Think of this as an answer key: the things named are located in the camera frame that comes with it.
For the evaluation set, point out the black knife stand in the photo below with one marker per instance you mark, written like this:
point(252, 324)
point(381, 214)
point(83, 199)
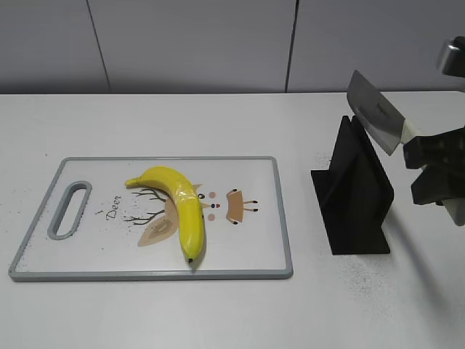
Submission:
point(354, 193)

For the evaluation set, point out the white grey-rimmed cutting board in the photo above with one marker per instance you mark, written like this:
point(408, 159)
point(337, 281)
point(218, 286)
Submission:
point(91, 227)

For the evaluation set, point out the yellow plastic banana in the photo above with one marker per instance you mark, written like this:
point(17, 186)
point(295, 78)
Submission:
point(185, 198)

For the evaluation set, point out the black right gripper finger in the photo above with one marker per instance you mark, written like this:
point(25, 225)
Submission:
point(438, 182)
point(445, 150)

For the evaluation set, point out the white-handled kitchen knife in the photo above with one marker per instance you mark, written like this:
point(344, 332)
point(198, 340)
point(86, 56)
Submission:
point(389, 128)

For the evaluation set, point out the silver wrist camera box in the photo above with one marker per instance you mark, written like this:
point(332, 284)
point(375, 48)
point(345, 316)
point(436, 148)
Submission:
point(451, 58)

